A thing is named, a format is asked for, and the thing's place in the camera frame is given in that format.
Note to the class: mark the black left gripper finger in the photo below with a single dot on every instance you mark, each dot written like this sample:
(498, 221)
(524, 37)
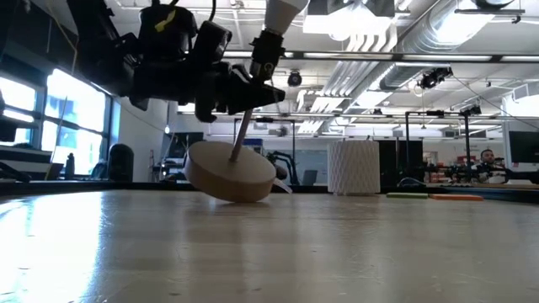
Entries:
(252, 99)

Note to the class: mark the wooden lamp with black socket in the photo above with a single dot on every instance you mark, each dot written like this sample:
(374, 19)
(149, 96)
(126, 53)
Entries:
(227, 177)

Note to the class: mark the black background robot arm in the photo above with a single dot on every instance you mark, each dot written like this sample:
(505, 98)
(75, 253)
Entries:
(286, 162)

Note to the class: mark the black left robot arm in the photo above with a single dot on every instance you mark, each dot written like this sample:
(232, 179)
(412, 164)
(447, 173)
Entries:
(105, 54)

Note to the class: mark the black rounded bin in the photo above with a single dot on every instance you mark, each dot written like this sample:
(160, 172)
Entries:
(121, 164)

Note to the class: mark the white textured pen cup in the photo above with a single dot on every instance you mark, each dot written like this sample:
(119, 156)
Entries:
(353, 168)

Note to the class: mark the dark drinking bottle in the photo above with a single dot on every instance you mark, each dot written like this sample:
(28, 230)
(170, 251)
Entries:
(70, 168)

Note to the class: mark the green sticky note pad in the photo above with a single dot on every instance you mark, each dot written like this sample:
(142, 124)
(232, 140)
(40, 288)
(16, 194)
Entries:
(406, 195)

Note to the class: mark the person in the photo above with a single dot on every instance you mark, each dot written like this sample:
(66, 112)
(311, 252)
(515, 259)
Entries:
(488, 157)

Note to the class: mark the black computer monitor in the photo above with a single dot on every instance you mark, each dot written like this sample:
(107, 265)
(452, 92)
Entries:
(524, 147)

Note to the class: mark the black ceiling dome camera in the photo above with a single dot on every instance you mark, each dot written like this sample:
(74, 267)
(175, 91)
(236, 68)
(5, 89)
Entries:
(294, 79)

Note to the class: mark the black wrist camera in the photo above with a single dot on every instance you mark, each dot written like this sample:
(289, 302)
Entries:
(212, 42)

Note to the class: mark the black ceiling mounted camera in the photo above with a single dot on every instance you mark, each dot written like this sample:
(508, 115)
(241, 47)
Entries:
(436, 78)

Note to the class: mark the silver ventilation duct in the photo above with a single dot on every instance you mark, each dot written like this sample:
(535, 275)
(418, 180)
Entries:
(442, 29)

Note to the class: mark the black gantry frame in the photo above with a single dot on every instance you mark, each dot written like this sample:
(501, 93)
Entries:
(466, 147)

